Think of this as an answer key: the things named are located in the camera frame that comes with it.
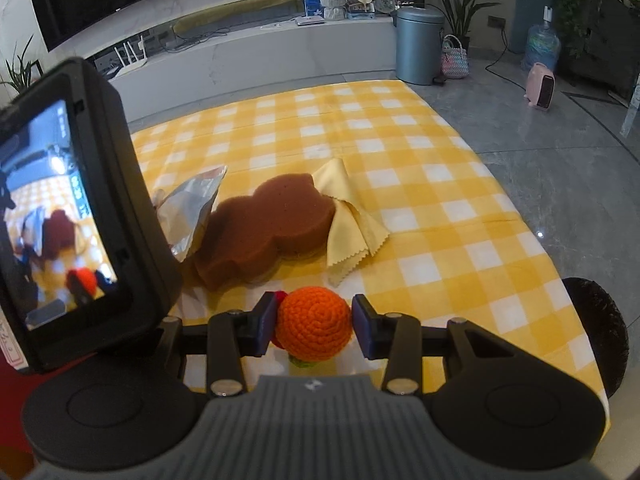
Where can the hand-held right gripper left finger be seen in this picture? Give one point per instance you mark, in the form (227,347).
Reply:
(265,322)

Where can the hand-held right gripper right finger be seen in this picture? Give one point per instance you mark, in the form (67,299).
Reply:
(364,327)

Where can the orange crochet ball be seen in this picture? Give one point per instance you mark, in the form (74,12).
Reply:
(314,322)

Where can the silver foil snack packet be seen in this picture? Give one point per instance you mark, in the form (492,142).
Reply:
(187,210)

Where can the brown sponge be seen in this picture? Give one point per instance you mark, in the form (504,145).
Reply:
(270,225)

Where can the yellow microfiber cloth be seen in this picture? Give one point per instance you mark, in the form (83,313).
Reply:
(350,230)

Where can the white router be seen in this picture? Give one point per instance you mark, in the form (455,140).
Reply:
(131,57)

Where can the yellow checkered tablecloth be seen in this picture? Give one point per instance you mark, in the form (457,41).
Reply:
(425,170)

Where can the green plant in vase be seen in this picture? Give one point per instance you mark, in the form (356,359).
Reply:
(20,72)

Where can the white marble television console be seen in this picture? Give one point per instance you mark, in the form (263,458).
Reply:
(250,55)

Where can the dark fuzzy round thing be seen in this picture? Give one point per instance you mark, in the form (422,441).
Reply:
(597,335)

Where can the flat book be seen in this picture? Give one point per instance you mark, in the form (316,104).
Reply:
(310,21)

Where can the pastel woven bag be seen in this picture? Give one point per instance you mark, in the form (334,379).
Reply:
(454,60)

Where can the grey metal trash can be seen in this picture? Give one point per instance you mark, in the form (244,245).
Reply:
(419,45)

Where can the pink space heater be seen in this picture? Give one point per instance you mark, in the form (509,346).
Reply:
(541,87)

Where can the blue water bottle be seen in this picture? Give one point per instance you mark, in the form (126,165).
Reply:
(541,45)

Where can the long-leaf potted plant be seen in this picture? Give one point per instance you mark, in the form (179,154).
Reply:
(462,5)

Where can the white leaning board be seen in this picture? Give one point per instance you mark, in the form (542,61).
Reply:
(631,105)

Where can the dark cabinet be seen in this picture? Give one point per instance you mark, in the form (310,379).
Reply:
(612,35)

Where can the bushy green plant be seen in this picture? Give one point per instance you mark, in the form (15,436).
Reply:
(572,0)

